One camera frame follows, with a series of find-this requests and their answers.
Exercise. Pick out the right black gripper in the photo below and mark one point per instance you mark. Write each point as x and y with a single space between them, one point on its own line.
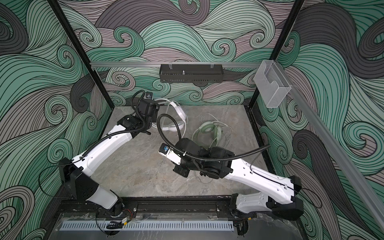
184 172

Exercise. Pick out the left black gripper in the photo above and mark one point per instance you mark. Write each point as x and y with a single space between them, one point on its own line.
154 118

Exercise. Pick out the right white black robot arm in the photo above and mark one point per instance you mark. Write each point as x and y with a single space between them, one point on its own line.
275 194

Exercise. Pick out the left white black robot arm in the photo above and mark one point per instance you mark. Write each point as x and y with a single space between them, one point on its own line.
76 173

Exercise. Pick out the green over-ear headphones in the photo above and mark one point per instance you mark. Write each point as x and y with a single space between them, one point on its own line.
210 127

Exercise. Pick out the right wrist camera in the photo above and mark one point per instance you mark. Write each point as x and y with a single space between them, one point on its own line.
166 151

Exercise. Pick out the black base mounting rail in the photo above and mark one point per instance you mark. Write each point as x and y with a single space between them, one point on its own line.
219 206

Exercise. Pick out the black perforated wall tray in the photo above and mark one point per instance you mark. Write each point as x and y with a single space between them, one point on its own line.
199 74

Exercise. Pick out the white slotted cable duct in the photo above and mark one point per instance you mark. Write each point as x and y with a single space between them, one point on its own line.
150 226

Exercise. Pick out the clear plastic wall bin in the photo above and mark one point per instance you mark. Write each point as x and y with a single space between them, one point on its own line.
272 83

